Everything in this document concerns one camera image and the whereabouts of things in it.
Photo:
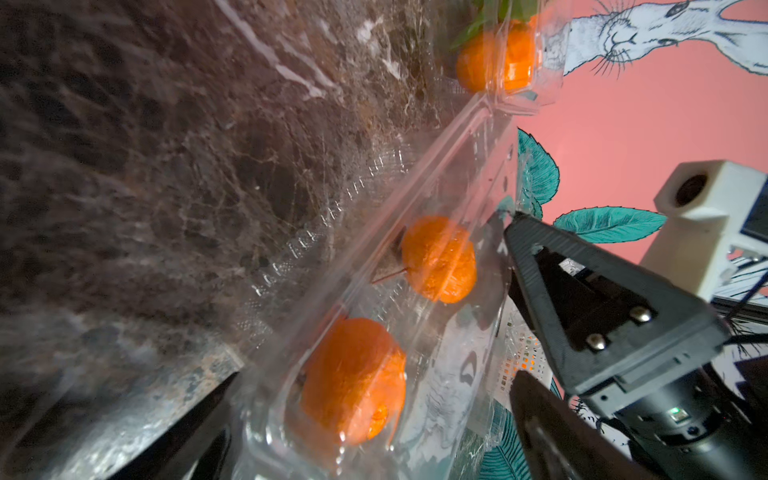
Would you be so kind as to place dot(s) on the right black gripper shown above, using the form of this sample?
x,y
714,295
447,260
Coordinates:
x,y
630,343

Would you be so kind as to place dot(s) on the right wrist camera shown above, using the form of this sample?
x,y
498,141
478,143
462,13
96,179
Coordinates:
x,y
711,207

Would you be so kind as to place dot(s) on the orange container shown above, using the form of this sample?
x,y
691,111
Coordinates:
x,y
355,382
492,61
439,259

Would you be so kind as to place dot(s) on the clear clamshell container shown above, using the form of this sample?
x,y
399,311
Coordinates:
x,y
456,22
350,266

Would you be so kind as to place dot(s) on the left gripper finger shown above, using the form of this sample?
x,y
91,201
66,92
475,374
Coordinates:
x,y
195,447

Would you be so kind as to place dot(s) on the white perforated plastic basket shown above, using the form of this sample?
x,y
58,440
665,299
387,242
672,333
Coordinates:
x,y
516,349

